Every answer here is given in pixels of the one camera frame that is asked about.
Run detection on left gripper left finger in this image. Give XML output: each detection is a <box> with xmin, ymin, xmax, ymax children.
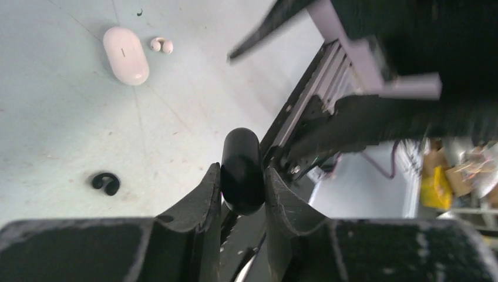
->
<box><xmin>1</xmin><ymin>163</ymin><xmax>221</xmax><ymax>281</ymax></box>

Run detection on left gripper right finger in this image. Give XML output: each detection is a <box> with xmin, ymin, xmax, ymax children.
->
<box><xmin>265</xmin><ymin>168</ymin><xmax>497</xmax><ymax>281</ymax></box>

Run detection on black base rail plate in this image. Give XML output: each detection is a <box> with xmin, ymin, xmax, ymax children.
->
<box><xmin>220</xmin><ymin>40</ymin><xmax>350</xmax><ymax>281</ymax></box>

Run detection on black earbud charging case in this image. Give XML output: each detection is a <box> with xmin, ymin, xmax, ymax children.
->
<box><xmin>220</xmin><ymin>127</ymin><xmax>265</xmax><ymax>216</ymax></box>

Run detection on black clip earbud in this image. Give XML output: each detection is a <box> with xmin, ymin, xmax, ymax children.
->
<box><xmin>90</xmin><ymin>172</ymin><xmax>120</xmax><ymax>196</ymax></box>

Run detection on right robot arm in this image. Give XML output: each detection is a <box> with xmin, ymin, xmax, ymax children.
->
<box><xmin>228</xmin><ymin>1</ymin><xmax>497</xmax><ymax>162</ymax></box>

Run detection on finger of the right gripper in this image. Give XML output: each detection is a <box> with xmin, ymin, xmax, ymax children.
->
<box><xmin>227</xmin><ymin>0</ymin><xmax>315</xmax><ymax>62</ymax></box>

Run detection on white earbud charging case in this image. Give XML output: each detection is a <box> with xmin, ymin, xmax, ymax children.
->
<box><xmin>103</xmin><ymin>26</ymin><xmax>149</xmax><ymax>86</ymax></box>

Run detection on cluttered items beside table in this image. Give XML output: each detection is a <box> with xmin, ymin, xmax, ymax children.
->
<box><xmin>420</xmin><ymin>137</ymin><xmax>497</xmax><ymax>233</ymax></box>

